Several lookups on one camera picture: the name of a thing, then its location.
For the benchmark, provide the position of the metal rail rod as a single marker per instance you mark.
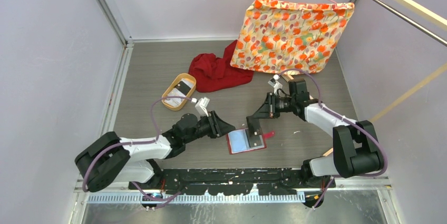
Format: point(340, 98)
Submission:
point(421, 11)

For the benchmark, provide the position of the wooden rack frame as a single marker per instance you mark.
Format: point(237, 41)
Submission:
point(382, 58)

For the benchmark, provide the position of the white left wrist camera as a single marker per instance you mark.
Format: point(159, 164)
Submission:
point(201, 106)

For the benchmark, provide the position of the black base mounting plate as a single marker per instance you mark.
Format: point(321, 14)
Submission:
point(232, 182)

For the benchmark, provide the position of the floral orange pillowcase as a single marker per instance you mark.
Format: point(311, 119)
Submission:
point(277, 35)

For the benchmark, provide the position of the white card in tray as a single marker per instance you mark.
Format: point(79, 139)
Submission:
point(175, 98)

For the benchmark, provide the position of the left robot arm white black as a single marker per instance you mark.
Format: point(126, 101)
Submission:
point(111, 159)

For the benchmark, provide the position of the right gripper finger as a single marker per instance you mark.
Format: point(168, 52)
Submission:
point(258, 114)
point(269, 106)

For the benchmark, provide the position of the red crumpled cloth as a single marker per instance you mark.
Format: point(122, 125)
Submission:
point(215, 73)

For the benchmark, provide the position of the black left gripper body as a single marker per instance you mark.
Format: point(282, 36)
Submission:
point(203, 128)

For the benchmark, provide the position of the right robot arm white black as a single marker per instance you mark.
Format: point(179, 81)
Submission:
point(355, 152)

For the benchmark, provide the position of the yellow oval tray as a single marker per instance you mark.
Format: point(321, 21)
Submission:
point(172, 86)

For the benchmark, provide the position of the red leather card holder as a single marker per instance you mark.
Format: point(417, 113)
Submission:
point(237, 141)

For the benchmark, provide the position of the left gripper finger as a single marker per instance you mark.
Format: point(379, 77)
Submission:
point(222, 131)
point(219, 125)

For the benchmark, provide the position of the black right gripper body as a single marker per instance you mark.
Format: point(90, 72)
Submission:
point(283, 105)

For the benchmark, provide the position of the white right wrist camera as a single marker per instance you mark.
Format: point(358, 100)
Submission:
point(275, 83)

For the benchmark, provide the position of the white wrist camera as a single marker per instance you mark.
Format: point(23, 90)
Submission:
point(201, 106)
point(275, 83)

